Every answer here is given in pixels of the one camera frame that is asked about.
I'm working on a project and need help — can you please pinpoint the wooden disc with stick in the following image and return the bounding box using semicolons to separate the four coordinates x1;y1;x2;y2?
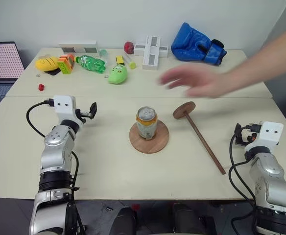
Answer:
172;101;227;175

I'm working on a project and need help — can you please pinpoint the open laptop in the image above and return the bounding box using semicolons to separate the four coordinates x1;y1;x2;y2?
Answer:
0;41;26;116

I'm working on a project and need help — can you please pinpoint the blue boxing glove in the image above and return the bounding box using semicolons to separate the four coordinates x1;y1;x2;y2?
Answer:
170;22;228;67

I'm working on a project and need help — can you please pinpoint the green plush toy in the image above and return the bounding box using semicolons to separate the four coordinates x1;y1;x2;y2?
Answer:
107;64;130;86

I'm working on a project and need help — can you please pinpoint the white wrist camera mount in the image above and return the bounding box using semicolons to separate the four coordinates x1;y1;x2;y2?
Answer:
244;120;285;153
52;95;84;126

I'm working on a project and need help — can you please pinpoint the round wooden base disc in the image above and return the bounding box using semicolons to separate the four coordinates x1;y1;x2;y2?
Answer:
129;119;170;154

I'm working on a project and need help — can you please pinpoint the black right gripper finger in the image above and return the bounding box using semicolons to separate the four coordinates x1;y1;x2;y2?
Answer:
234;130;245;147

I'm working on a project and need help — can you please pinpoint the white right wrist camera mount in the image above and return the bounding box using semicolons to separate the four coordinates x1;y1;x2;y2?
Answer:
244;120;285;153

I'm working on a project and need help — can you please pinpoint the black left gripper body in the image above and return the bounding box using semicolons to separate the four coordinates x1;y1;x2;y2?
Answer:
74;109;92;123

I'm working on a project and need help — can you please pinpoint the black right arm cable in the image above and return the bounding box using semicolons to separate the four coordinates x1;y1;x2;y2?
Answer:
228;122;262;235

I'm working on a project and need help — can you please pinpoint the person's bare hand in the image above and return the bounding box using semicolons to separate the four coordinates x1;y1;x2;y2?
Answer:
158;66;232;99

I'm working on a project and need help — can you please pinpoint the clear tube with yellow cap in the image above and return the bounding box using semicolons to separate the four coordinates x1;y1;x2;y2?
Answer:
123;53;137;70

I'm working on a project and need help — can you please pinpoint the yellow striped plush toy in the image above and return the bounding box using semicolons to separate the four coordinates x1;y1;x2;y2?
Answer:
35;56;61;72

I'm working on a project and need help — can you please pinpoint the long white box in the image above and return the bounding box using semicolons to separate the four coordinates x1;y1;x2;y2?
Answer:
58;40;100;55

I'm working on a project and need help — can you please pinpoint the orange and green toy block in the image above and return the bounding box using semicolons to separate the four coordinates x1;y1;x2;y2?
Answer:
57;54;76;75

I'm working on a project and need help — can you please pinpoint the dark red toy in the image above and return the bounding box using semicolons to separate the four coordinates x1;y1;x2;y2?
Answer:
123;41;136;55

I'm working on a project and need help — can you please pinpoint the dark rounded shape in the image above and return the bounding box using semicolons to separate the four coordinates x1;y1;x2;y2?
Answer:
110;206;137;235

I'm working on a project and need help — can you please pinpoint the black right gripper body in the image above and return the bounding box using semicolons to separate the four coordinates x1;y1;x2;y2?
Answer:
241;131;257;145

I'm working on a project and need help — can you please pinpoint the white cross-shaped box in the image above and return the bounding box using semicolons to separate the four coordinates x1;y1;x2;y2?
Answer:
133;35;169;72

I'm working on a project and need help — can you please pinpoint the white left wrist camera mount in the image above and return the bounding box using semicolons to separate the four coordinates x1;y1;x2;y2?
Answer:
52;95;84;126

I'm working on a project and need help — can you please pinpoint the green plastic bottle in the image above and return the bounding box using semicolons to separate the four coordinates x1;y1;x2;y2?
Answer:
74;54;108;74

